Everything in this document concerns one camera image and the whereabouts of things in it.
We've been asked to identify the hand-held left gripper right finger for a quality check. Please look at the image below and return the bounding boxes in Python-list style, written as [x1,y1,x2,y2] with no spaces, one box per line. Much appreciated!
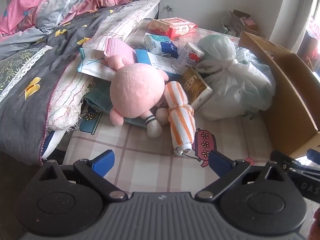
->
[195,151,288,203]

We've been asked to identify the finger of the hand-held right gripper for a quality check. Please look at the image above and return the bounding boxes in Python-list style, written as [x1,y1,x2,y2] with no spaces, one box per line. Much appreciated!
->
[271,150,320,174]
[307,149,320,161]

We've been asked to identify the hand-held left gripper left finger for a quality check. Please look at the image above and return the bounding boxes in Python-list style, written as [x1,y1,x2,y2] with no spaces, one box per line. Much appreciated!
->
[37,149,128,202]

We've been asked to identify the orange striped towel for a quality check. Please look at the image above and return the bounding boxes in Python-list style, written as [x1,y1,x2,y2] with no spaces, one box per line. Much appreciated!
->
[164,81,196,155]

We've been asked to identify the teal checked cloth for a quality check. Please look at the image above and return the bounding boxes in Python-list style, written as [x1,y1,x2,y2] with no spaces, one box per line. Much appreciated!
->
[84,79,150,128]

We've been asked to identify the pink plush toy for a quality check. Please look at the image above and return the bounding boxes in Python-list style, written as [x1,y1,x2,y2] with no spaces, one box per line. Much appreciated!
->
[104,55,171,138]

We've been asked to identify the gold tissue pack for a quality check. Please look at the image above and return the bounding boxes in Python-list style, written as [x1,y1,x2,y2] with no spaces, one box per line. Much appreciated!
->
[181,68,213,109]

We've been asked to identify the tissue pack with red print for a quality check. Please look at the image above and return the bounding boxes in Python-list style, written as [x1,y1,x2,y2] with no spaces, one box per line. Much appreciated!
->
[176,42,205,69]

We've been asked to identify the blue white box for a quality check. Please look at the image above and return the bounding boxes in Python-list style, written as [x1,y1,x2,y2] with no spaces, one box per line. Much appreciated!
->
[77,47,184,82]

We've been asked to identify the pink knit towel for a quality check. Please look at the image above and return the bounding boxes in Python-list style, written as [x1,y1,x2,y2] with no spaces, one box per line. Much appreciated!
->
[103,37,137,65]

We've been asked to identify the blue wipes pack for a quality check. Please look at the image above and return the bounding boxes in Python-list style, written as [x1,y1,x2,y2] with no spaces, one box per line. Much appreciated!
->
[144,33,179,58]

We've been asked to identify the person's right hand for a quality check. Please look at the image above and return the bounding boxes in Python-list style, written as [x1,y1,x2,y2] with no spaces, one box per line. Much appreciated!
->
[311,208,320,240]

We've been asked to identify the checked bed sheet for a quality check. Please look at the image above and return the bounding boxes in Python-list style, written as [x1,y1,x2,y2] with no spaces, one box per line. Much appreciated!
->
[42,26,310,180]

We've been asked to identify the blue white striped cloth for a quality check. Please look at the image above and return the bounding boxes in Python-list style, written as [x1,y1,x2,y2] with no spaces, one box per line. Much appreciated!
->
[41,129,67,159]

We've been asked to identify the white plastic bag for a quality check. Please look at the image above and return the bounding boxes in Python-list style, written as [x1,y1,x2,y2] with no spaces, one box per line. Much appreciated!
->
[195,47,275,120]

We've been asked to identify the grey quilt with yellow print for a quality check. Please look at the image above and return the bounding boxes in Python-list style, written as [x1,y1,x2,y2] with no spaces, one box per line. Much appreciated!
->
[0,5,120,165]

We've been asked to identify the pale green plastic bag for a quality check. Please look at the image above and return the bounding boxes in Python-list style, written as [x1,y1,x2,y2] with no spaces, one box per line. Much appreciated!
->
[197,34,237,62]

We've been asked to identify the hanging pink garment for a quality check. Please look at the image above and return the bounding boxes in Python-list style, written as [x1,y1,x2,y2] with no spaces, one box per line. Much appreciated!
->
[306,17,320,73]

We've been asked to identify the pale green paper bag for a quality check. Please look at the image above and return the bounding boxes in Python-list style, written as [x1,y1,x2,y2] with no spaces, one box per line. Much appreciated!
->
[221,16,234,34]

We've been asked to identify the red wet wipes pack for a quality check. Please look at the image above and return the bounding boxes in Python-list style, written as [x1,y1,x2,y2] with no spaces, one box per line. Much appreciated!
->
[147,17,197,40]

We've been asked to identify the small cardboard box with clutter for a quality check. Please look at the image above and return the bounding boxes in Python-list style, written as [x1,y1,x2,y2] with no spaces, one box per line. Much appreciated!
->
[226,9,265,39]

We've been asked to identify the pink grey duvet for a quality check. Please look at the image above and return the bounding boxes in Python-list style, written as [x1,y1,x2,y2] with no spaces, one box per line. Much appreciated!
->
[0,0,140,37]

